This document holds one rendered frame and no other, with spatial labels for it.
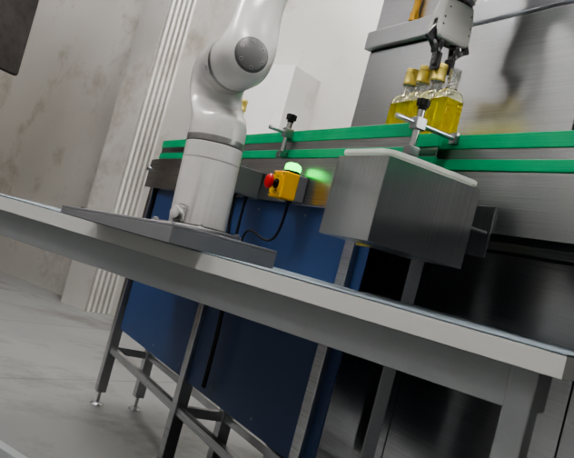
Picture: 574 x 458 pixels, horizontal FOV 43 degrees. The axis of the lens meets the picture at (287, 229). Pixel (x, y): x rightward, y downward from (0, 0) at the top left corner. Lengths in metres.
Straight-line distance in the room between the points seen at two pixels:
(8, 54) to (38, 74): 1.51
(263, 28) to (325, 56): 3.74
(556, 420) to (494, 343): 0.52
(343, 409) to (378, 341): 0.92
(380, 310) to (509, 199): 0.42
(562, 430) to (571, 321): 0.21
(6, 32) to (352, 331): 5.11
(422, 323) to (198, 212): 0.56
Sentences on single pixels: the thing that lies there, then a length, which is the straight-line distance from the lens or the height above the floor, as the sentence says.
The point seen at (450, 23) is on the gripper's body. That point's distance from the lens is 1.86.
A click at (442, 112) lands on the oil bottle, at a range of 1.75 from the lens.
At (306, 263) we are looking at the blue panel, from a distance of 1.84.
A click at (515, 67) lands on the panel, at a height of 1.35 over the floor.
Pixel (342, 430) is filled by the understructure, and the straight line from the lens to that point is 2.09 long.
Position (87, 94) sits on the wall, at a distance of 6.90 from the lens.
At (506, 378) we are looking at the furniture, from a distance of 1.11.
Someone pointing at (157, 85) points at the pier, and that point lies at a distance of 6.01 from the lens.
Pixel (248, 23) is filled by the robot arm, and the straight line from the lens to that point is 1.52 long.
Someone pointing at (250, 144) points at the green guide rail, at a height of 1.10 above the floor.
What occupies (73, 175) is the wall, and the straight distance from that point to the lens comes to 6.74.
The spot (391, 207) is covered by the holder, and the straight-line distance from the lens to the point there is 1.31.
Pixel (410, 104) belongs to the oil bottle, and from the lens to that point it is 1.85.
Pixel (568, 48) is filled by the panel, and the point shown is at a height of 1.38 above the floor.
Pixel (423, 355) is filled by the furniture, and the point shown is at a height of 0.69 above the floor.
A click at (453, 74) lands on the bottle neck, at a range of 1.79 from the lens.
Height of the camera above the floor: 0.77
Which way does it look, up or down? 2 degrees up
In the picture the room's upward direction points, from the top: 15 degrees clockwise
